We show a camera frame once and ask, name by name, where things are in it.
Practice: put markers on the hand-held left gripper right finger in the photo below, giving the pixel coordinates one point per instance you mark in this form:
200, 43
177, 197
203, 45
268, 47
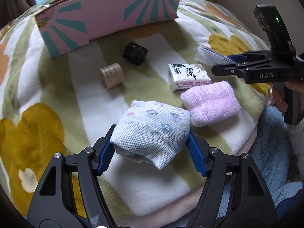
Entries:
197, 158

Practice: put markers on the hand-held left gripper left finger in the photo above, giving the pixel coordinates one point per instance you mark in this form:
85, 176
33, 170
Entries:
106, 158

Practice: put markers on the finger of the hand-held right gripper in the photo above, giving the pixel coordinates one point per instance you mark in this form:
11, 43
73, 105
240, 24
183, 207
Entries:
235, 59
228, 70

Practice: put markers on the clear plastic packet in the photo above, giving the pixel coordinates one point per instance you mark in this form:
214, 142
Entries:
209, 53

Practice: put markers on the white floral knit sock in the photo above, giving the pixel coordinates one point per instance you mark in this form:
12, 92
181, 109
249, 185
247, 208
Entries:
152, 133

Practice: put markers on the person's right hand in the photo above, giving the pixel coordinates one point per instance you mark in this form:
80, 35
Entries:
279, 99

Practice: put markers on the pink fluffy sock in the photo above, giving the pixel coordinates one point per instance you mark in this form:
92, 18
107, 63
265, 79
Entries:
210, 103

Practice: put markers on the white tissue packet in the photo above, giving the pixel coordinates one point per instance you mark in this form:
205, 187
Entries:
188, 76

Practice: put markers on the pale pink cushion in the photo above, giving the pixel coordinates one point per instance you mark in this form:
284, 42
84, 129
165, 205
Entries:
171, 209

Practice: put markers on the floral striped fleece blanket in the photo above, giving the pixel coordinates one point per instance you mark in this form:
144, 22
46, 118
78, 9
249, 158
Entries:
59, 104

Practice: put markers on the light blue fluffy blanket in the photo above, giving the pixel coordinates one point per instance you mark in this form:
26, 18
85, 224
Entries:
268, 147

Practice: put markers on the beige round jar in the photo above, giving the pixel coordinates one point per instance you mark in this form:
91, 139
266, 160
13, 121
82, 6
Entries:
111, 75

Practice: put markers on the black round jar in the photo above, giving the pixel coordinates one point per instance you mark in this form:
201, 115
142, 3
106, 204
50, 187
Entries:
135, 53

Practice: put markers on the pink cardboard box teal rays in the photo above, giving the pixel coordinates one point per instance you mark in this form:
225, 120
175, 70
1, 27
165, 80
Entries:
106, 21

